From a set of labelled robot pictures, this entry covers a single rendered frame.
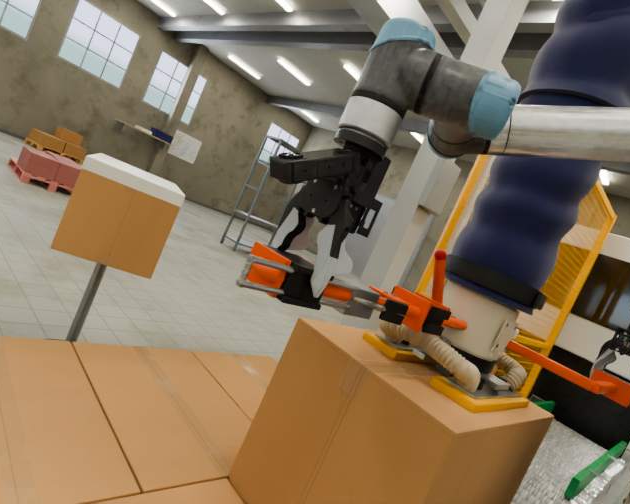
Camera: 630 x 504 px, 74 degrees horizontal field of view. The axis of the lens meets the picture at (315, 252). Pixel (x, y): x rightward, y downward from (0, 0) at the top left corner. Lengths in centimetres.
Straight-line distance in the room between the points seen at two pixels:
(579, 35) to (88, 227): 172
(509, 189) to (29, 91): 1279
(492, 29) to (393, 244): 131
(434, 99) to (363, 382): 50
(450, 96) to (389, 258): 193
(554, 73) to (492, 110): 53
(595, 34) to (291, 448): 103
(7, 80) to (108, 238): 1139
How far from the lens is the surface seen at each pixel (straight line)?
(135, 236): 192
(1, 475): 96
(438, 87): 55
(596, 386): 103
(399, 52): 57
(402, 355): 96
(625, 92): 110
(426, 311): 78
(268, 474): 98
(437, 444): 74
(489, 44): 274
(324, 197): 53
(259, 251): 54
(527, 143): 69
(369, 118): 54
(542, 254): 99
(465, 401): 87
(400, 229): 244
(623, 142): 73
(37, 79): 1330
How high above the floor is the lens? 115
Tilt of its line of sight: 4 degrees down
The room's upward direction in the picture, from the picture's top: 24 degrees clockwise
